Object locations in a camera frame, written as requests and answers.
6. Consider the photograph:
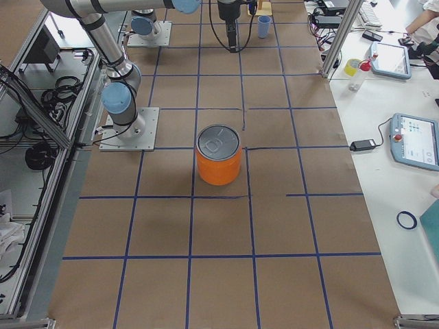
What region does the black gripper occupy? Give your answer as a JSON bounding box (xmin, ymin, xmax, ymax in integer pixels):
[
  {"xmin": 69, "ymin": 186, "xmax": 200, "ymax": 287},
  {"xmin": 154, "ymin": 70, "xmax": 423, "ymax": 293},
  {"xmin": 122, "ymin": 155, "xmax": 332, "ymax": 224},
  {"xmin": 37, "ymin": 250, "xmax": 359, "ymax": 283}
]
[{"xmin": 217, "ymin": 0, "xmax": 257, "ymax": 52}]

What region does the light blue plastic cup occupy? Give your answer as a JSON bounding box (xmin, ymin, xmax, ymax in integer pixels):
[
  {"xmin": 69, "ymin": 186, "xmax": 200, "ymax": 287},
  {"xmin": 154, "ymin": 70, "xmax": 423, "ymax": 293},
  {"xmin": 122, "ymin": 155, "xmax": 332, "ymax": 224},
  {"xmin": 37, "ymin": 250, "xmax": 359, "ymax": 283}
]
[{"xmin": 257, "ymin": 15, "xmax": 272, "ymax": 38}]

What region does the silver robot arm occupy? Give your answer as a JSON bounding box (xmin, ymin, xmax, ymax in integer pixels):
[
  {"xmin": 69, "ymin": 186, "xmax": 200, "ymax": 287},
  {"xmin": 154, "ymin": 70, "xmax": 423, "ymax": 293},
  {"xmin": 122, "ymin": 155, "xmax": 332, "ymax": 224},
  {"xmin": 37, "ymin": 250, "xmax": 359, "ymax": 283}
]
[
  {"xmin": 42, "ymin": 1, "xmax": 201, "ymax": 141},
  {"xmin": 130, "ymin": 9, "xmax": 161, "ymax": 40}
]

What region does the wooden cup stand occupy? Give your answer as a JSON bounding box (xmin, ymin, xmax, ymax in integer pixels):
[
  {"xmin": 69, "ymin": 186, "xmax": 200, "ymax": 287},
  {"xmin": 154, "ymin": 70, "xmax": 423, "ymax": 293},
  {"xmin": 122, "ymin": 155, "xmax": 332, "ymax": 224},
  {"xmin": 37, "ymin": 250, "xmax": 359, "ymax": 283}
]
[{"xmin": 256, "ymin": 0, "xmax": 272, "ymax": 16}]

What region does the yellow tape roll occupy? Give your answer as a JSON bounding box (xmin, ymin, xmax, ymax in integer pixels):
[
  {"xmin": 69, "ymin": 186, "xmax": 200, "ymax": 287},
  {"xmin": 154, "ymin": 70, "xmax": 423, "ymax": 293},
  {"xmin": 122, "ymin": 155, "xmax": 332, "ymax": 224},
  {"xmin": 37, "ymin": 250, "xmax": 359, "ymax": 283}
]
[{"xmin": 344, "ymin": 58, "xmax": 361, "ymax": 77}]

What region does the orange metal can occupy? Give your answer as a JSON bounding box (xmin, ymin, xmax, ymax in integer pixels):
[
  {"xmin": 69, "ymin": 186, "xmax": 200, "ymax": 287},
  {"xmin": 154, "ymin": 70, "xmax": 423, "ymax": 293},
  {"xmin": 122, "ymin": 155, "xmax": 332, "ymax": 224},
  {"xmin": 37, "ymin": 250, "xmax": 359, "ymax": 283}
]
[{"xmin": 195, "ymin": 124, "xmax": 241, "ymax": 186}]

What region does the white keyboard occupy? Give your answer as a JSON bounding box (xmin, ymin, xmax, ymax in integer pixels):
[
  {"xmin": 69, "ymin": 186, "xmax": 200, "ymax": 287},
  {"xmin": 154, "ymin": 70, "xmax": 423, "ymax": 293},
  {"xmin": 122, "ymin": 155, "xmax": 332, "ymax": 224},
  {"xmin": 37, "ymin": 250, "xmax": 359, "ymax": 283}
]
[{"xmin": 358, "ymin": 1, "xmax": 382, "ymax": 30}]

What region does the clear bottle red cap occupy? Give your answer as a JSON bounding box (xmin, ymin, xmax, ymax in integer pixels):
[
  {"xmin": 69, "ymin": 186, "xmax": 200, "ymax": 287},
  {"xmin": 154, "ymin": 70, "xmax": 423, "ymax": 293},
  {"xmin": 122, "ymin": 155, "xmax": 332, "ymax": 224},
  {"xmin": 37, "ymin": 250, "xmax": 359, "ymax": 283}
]
[{"xmin": 348, "ymin": 58, "xmax": 372, "ymax": 92}]

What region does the far teach pendant tablet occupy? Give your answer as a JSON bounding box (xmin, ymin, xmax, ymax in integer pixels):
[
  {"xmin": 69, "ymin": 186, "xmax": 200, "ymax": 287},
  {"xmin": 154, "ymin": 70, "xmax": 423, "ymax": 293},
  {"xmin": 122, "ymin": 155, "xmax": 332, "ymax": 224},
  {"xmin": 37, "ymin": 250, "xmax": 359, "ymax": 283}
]
[{"xmin": 370, "ymin": 41, "xmax": 412, "ymax": 80}]

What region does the teach pendant tablet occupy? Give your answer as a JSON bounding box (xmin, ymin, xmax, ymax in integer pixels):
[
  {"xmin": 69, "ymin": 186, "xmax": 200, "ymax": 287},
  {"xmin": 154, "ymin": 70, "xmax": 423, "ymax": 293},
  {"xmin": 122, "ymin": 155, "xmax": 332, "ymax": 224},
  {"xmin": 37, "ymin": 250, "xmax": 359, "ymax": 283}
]
[
  {"xmin": 390, "ymin": 113, "xmax": 438, "ymax": 171},
  {"xmin": 370, "ymin": 41, "xmax": 412, "ymax": 80}
]

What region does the black power adapter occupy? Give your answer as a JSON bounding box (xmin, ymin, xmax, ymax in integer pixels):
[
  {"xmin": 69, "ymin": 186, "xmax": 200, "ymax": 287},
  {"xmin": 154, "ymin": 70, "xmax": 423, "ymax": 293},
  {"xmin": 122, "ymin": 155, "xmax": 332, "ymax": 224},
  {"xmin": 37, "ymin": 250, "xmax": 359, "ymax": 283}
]
[{"xmin": 349, "ymin": 139, "xmax": 377, "ymax": 151}]

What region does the near teach pendant tablet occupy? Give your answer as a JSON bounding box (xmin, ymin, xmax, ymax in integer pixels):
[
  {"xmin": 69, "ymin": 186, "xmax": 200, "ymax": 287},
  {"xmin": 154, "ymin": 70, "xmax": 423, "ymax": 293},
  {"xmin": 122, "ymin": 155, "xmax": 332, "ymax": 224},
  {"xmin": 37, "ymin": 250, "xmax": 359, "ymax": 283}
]
[{"xmin": 390, "ymin": 113, "xmax": 438, "ymax": 171}]

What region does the teal board corner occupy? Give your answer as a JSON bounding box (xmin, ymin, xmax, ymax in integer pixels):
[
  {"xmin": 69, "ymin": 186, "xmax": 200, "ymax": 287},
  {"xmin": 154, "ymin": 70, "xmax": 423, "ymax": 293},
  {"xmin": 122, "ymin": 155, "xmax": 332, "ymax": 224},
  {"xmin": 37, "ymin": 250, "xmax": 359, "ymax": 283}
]
[{"xmin": 420, "ymin": 200, "xmax": 439, "ymax": 260}]

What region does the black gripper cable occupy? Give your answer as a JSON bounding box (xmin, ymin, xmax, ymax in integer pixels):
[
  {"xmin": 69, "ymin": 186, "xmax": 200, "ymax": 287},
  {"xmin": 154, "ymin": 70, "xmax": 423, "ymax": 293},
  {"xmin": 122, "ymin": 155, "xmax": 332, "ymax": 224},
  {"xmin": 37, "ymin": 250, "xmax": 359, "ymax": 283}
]
[{"xmin": 208, "ymin": 0, "xmax": 257, "ymax": 53}]

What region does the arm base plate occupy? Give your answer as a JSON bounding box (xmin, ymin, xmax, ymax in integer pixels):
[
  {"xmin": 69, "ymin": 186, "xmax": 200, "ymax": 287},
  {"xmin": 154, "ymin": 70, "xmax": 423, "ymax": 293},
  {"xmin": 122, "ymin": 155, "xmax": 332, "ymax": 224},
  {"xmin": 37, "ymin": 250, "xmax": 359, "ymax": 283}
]
[
  {"xmin": 127, "ymin": 19, "xmax": 172, "ymax": 48},
  {"xmin": 99, "ymin": 107, "xmax": 160, "ymax": 151}
]

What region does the aluminium frame post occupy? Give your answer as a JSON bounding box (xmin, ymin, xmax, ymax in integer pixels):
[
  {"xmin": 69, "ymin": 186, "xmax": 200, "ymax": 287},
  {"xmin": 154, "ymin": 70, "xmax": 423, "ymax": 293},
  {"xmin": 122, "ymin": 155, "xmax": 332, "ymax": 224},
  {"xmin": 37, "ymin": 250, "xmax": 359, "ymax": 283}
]
[{"xmin": 320, "ymin": 0, "xmax": 362, "ymax": 77}]

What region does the blue tape ring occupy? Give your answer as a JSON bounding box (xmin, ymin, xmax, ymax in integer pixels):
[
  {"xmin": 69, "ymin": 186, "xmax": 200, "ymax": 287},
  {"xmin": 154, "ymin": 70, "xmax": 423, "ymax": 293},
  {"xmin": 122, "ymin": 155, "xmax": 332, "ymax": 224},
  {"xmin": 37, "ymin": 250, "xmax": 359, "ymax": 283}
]
[{"xmin": 396, "ymin": 211, "xmax": 418, "ymax": 230}]

